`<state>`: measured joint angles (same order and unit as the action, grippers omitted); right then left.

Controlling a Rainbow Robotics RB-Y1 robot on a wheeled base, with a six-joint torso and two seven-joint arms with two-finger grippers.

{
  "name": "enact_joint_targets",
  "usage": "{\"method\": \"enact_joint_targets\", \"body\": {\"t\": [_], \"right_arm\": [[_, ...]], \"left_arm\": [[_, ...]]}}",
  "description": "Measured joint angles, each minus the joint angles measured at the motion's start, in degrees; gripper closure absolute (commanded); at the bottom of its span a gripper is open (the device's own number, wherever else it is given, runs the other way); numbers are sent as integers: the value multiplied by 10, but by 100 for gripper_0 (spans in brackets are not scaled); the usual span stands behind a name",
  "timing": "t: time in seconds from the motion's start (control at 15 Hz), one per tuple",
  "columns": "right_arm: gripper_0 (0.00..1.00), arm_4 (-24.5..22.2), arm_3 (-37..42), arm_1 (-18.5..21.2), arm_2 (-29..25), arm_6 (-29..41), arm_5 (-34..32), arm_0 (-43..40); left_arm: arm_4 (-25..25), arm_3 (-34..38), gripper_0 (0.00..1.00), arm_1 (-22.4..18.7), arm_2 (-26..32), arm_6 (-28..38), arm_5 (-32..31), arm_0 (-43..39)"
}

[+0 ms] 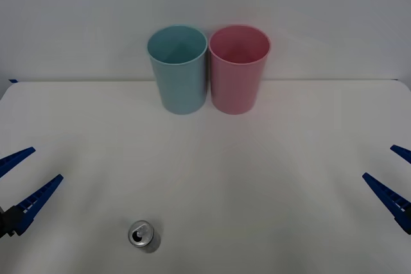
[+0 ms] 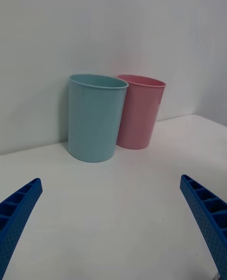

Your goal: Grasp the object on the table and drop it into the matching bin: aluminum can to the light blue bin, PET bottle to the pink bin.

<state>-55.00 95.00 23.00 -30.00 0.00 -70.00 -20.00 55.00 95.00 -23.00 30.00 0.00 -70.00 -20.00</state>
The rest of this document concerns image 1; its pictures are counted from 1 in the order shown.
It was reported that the pale blue plastic bin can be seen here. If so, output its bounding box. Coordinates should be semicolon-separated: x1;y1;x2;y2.
146;24;208;116

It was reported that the pink plastic bin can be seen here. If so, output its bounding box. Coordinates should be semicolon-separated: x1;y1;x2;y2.
207;24;272;116

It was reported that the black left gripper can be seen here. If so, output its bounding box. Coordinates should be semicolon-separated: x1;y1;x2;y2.
0;146;64;240

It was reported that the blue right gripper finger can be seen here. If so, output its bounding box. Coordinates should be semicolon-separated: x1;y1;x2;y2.
362;172;411;235
389;144;411;163

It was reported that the black drink can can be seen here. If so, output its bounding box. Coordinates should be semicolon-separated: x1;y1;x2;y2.
128;219;161;254

